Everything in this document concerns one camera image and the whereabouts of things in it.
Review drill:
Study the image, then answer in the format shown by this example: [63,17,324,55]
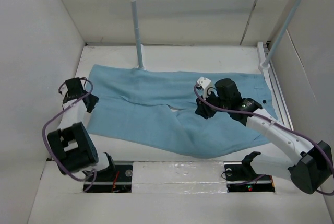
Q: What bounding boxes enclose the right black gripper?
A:
[195,88,230,119]

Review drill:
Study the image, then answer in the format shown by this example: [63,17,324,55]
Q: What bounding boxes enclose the light blue trousers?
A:
[87,65,268,159]

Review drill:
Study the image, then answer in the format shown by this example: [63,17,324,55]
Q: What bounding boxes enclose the grey clothes hanger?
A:
[239,0,258,45]

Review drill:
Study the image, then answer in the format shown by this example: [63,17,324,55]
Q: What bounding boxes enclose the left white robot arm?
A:
[43,77,117,182]

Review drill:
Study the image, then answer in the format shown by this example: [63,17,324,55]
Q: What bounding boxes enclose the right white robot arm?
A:
[194,77,333,195]

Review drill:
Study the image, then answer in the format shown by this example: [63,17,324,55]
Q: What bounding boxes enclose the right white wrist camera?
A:
[196,77,213,99]

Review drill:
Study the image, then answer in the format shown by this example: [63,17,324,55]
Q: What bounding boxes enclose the aluminium rail right side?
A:
[256,42,294,130]

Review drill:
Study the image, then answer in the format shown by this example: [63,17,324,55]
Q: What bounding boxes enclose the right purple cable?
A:
[193,82,334,196]

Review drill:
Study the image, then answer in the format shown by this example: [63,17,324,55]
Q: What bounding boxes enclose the purple cable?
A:
[193,82,334,196]
[42,77,98,191]

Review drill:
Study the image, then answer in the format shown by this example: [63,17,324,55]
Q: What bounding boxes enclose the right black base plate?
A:
[221,162,276,193]

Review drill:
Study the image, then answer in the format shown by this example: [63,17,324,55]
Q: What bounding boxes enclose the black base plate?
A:
[82,162,133,193]
[221,162,276,193]

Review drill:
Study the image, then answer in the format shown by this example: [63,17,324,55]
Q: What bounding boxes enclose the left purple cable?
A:
[42,77,98,191]

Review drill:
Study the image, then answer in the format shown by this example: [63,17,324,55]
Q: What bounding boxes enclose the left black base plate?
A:
[82,162,133,193]

